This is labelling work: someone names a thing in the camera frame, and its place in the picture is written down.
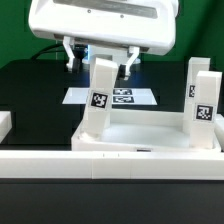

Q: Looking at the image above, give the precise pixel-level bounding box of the white left fence block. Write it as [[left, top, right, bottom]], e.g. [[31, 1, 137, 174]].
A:
[[0, 111, 12, 143]]

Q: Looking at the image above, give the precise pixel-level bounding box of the white fence block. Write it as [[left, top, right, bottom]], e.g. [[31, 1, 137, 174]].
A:
[[0, 111, 12, 143], [215, 114, 224, 152]]

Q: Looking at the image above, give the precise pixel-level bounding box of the fiducial marker sheet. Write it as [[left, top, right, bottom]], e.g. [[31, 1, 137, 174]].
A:
[[63, 87, 157, 105]]

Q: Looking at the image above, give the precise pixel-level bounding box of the black cable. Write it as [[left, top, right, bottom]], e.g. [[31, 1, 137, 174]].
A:
[[30, 43, 68, 61]]

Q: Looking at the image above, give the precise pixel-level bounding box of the white front fence bar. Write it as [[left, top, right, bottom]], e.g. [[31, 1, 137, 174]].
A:
[[0, 150, 224, 180]]

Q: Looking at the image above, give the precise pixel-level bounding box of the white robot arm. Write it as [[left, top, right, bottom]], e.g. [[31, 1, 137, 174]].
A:
[[28, 0, 179, 79]]

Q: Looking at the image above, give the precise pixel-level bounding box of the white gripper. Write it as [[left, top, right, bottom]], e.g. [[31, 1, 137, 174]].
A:
[[28, 0, 179, 80]]

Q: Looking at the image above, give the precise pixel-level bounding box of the white right fence block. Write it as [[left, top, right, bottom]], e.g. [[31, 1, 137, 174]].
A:
[[215, 114, 224, 152]]

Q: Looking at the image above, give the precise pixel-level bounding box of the white desk tabletop tray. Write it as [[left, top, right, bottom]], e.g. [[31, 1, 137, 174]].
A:
[[71, 109, 221, 153]]

